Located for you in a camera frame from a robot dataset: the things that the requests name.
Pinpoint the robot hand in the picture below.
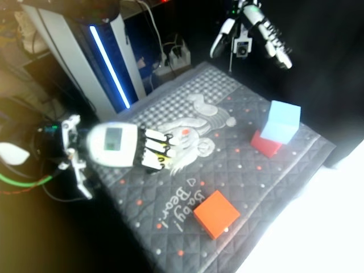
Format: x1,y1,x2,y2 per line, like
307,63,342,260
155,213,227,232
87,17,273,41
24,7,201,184
85,121,180,174
209,2,293,71

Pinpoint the light blue cube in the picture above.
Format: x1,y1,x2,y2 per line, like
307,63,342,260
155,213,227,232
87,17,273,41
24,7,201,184
260,100,301,145

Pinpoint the orange foam cube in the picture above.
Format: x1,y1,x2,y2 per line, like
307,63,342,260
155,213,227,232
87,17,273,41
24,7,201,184
193,189,241,241

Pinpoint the red cube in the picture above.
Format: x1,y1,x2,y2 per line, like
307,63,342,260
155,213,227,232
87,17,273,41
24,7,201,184
250,130,283,159

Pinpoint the white column with blue light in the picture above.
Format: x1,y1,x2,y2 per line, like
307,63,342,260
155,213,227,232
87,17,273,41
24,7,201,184
21,0,147,122

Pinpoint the white power strip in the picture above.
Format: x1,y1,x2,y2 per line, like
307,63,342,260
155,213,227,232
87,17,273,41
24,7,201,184
153,39,192,77

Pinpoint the grey quilt with bear print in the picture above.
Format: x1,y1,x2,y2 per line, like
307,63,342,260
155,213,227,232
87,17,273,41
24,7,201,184
90,61,338,273

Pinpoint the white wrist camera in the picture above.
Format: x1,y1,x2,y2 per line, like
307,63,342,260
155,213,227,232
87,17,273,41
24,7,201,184
232,36,254,60

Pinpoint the green cable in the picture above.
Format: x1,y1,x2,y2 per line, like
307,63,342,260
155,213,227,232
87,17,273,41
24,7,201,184
0,173,55,188

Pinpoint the white cable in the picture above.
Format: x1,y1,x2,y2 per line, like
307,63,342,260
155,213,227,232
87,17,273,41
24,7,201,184
135,0,167,62

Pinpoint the red braided cable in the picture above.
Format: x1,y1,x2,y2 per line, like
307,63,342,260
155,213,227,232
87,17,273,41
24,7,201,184
0,186,49,197

